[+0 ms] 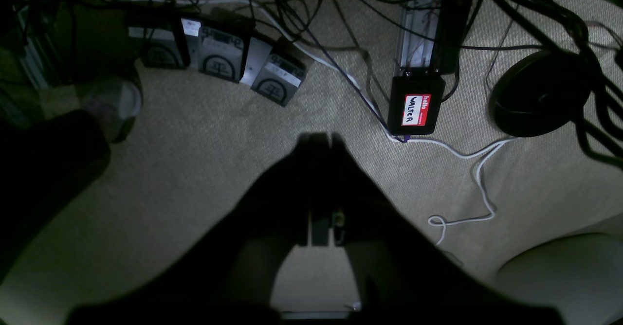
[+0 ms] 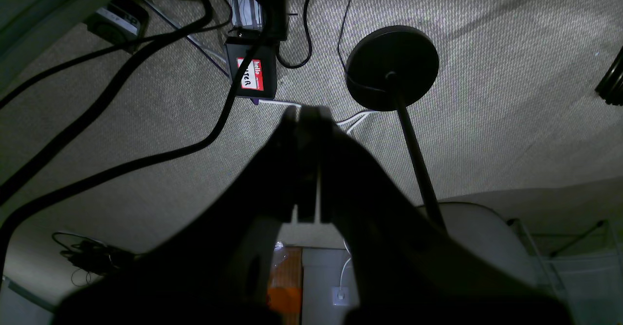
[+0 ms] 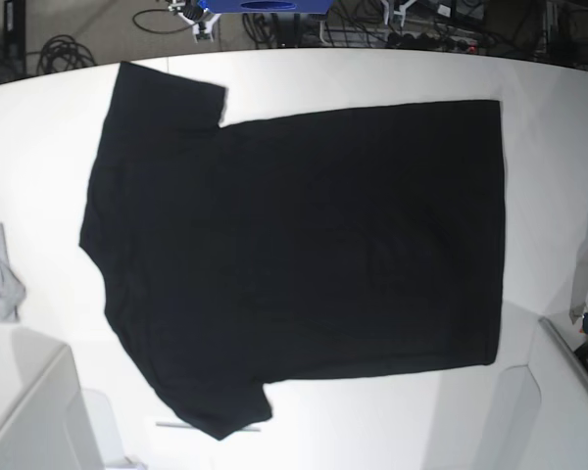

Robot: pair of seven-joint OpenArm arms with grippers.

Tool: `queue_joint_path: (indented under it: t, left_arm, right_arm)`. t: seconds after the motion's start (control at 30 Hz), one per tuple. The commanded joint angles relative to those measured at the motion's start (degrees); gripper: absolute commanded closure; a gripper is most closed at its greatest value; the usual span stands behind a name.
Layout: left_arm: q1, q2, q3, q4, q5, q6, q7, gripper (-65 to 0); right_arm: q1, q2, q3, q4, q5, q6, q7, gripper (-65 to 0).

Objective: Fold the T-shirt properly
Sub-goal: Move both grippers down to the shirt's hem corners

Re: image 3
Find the blue box at top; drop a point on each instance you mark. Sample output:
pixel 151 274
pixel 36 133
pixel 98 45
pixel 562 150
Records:
pixel 266 6

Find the black power strip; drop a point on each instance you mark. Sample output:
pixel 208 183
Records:
pixel 426 42

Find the white cabinet at left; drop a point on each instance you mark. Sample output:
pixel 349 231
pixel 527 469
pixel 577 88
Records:
pixel 44 423

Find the black T-shirt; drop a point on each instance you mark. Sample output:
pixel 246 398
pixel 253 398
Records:
pixel 344 244

